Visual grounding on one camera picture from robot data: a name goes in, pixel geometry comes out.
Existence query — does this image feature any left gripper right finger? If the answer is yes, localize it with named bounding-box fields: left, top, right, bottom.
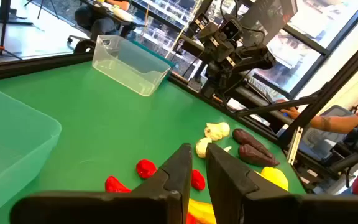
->
left=205, top=142, right=358, bottom=224

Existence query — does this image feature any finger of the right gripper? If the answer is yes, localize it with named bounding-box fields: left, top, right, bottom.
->
left=187, top=14, right=210, bottom=37
left=208, top=60, right=239, bottom=75

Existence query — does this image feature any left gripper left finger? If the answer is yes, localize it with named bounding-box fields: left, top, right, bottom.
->
left=9, top=142, right=193, bottom=224

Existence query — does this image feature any small red pepper green stem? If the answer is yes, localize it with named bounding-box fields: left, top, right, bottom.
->
left=135, top=159, right=158, bottom=180

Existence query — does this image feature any yellow lemon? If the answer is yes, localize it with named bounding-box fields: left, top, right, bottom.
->
left=255, top=166, right=290, bottom=192

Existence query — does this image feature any purple sweet potato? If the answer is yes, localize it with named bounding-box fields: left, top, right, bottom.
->
left=232, top=128, right=275, bottom=158
left=237, top=143, right=281, bottom=168

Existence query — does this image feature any white garlic bulb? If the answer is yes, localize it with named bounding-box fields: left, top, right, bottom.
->
left=204, top=121, right=231, bottom=142
left=195, top=137, right=232, bottom=159

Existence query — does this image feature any person's forearm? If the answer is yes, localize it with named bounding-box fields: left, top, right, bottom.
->
left=310, top=113, right=358, bottom=135

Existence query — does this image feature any person's hand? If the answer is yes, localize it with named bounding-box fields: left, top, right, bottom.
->
left=275, top=98, right=301, bottom=121

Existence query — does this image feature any clear plastic bin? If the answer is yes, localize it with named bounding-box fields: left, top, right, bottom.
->
left=91, top=34, right=172, bottom=97

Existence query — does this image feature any green table mat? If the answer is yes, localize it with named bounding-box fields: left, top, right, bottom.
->
left=0, top=60, right=306, bottom=224

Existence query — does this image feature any black office chair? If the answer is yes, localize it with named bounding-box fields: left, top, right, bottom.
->
left=67, top=33, right=98, bottom=54

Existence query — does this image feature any teal translucent plastic bin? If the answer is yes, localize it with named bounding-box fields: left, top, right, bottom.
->
left=0, top=81, right=63, bottom=218

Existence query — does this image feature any black tripod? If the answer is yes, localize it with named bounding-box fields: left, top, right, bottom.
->
left=0, top=0, right=35, bottom=62

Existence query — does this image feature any yellow hanging cable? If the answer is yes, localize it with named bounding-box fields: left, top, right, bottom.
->
left=165, top=0, right=203, bottom=60

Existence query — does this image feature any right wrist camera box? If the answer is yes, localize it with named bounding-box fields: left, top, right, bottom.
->
left=219, top=17, right=244, bottom=42

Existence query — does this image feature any silver frame bracket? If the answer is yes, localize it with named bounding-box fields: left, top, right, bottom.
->
left=287, top=126, right=304, bottom=166

